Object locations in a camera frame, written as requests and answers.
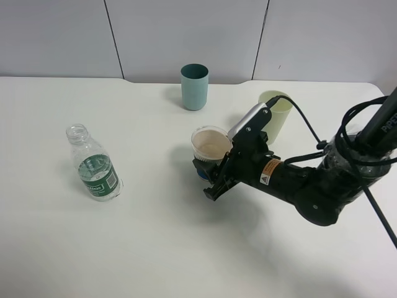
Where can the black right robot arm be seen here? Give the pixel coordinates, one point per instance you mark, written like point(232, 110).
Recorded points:
point(319, 184)

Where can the clear plastic water bottle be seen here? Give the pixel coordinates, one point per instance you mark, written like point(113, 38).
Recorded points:
point(93, 164)

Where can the blue sleeved paper cup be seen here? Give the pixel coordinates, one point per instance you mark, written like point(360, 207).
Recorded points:
point(210, 144)

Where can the pale green plastic cup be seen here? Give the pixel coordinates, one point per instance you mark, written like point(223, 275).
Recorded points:
point(279, 111)

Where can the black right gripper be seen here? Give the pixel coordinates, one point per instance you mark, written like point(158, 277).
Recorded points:
point(250, 162)

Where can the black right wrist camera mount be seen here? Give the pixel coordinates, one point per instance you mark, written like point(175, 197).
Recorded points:
point(250, 126)

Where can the teal plastic cup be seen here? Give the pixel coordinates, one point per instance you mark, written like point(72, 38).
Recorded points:
point(194, 86)

